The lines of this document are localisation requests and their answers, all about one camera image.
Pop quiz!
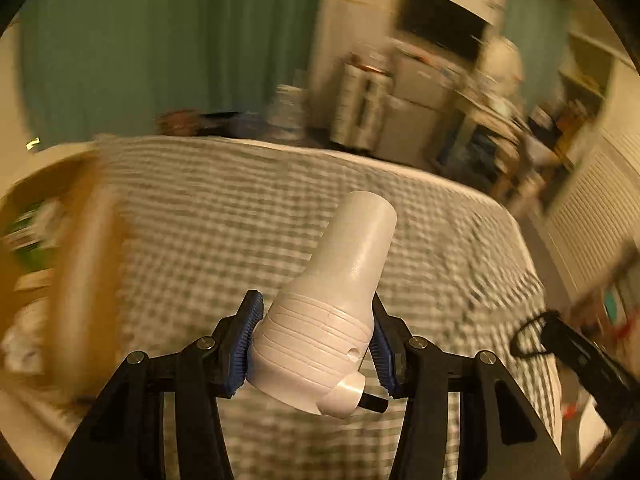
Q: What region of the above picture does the white hair dryer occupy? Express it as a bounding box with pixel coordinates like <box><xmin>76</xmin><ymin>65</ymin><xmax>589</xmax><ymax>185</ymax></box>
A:
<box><xmin>247</xmin><ymin>191</ymin><xmax>398</xmax><ymax>418</ymax></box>

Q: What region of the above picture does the black cord loop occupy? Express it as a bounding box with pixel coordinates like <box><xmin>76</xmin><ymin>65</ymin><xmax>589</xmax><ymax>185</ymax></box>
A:
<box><xmin>512</xmin><ymin>310</ymin><xmax>563</xmax><ymax>361</ymax></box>

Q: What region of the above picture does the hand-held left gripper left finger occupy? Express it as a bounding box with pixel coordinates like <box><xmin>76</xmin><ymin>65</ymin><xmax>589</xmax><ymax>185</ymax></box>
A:
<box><xmin>50</xmin><ymin>289</ymin><xmax>265</xmax><ymax>480</ymax></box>

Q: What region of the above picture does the cardboard box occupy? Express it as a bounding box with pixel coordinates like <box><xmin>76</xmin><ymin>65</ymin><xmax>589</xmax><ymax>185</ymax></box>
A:
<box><xmin>0</xmin><ymin>145</ymin><xmax>131</xmax><ymax>401</ymax></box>

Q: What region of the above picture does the clear cotton swab bottle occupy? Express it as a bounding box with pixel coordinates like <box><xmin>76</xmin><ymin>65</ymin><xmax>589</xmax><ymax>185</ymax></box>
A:
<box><xmin>272</xmin><ymin>84</ymin><xmax>307</xmax><ymax>138</ymax></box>

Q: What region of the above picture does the white louvered door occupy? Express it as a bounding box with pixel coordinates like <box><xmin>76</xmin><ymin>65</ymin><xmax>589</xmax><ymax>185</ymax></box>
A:
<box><xmin>545</xmin><ymin>125</ymin><xmax>640</xmax><ymax>301</ymax></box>

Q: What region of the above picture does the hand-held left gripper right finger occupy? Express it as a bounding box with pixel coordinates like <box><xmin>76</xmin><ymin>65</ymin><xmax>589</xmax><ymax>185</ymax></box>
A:
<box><xmin>369</xmin><ymin>294</ymin><xmax>571</xmax><ymax>480</ymax></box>

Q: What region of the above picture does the wooden chair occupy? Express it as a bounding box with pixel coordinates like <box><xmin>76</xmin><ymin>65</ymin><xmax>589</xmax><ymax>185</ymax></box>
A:
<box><xmin>492</xmin><ymin>105</ymin><xmax>566</xmax><ymax>211</ymax></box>

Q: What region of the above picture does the grey mini fridge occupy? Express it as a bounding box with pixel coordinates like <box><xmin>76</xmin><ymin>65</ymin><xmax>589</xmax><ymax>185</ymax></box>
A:
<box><xmin>380</xmin><ymin>52</ymin><xmax>453</xmax><ymax>161</ymax></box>

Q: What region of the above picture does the green curtain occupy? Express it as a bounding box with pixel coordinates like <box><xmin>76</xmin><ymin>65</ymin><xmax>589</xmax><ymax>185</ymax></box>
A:
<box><xmin>15</xmin><ymin>0</ymin><xmax>331</xmax><ymax>146</ymax></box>
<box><xmin>505</xmin><ymin>0</ymin><xmax>576</xmax><ymax>86</ymax></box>

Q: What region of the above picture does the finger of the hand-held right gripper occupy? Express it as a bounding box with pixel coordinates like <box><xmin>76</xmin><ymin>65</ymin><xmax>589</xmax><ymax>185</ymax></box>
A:
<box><xmin>542</xmin><ymin>312</ymin><xmax>640</xmax><ymax>413</ymax></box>

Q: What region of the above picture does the white desk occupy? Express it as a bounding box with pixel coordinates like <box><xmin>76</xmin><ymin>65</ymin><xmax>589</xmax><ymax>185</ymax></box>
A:
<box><xmin>435</xmin><ymin>85</ymin><xmax>526</xmax><ymax>186</ymax></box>

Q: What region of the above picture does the white floor appliance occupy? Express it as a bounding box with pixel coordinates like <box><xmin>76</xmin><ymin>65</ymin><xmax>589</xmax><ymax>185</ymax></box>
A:
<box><xmin>332</xmin><ymin>62</ymin><xmax>393</xmax><ymax>148</ymax></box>

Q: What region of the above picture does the green and white box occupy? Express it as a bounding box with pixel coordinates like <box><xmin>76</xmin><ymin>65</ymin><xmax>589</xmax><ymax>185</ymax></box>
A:
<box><xmin>5</xmin><ymin>200</ymin><xmax>61</xmax><ymax>267</ymax></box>

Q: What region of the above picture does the grey checked cloth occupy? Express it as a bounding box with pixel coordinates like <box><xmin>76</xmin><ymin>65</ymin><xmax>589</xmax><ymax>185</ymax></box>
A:
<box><xmin>0</xmin><ymin>132</ymin><xmax>566</xmax><ymax>480</ymax></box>

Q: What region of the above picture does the black wall screen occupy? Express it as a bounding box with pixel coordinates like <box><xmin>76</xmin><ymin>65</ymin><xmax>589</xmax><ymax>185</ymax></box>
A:
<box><xmin>397</xmin><ymin>0</ymin><xmax>493</xmax><ymax>58</ymax></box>

